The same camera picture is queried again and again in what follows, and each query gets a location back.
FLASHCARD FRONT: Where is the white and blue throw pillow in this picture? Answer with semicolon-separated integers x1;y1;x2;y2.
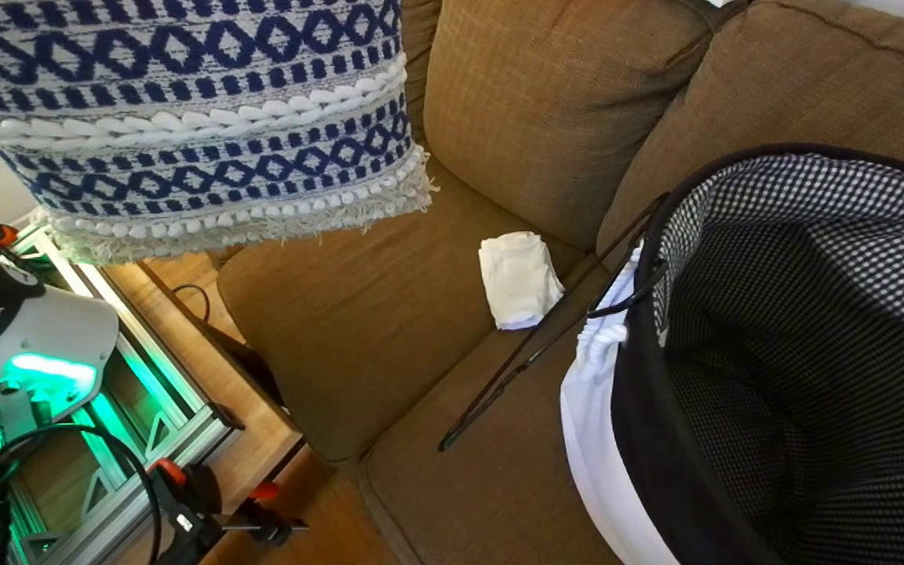
0;0;441;263

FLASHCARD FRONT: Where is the brown fabric couch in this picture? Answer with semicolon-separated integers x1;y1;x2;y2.
204;0;904;565

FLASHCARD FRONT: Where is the white folded cloth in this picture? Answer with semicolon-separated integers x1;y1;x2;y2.
477;229;567;336

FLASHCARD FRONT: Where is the black orange clamp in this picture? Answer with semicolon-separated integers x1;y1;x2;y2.
151;454;225;539
223;480;307;548

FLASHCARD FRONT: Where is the white laundry hamper black frame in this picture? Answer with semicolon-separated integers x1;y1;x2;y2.
434;145;904;565

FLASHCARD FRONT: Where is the white robot base orange ring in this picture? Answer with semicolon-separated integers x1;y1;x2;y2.
0;234;122;480

